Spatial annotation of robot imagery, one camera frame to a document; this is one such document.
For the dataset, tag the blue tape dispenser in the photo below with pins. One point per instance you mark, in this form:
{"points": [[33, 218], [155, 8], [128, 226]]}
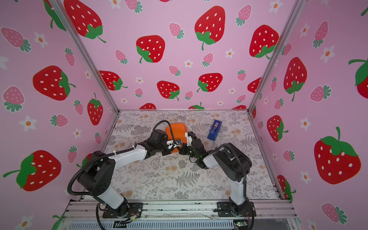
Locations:
{"points": [[214, 131]]}

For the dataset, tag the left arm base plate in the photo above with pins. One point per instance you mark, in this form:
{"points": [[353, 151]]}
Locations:
{"points": [[124, 211]]}

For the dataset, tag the left aluminium corner post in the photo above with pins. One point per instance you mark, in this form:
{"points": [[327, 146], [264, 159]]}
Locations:
{"points": [[75, 37]]}

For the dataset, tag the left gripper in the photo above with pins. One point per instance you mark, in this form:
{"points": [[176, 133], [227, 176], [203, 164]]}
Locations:
{"points": [[166, 153]]}

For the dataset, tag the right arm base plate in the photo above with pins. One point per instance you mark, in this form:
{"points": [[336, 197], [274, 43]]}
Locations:
{"points": [[230, 209]]}

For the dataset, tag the aluminium corner post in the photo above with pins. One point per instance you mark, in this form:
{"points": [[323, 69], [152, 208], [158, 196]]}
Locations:
{"points": [[290, 23], [75, 37]]}

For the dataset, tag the aluminium front frame rail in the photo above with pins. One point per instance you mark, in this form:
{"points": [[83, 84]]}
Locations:
{"points": [[182, 215]]}

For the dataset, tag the orange wrapping paper sheet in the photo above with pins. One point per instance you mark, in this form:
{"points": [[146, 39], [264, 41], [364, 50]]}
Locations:
{"points": [[179, 130]]}

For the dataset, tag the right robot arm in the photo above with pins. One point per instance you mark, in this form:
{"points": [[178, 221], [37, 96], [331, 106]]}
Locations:
{"points": [[232, 161]]}

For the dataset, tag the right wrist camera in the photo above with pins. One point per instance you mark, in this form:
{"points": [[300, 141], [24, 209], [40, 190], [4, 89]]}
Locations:
{"points": [[190, 137]]}

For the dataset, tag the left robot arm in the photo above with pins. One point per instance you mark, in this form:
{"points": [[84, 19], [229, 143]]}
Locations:
{"points": [[96, 175]]}

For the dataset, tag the right aluminium corner post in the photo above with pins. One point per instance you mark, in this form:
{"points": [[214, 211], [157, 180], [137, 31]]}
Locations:
{"points": [[290, 23]]}

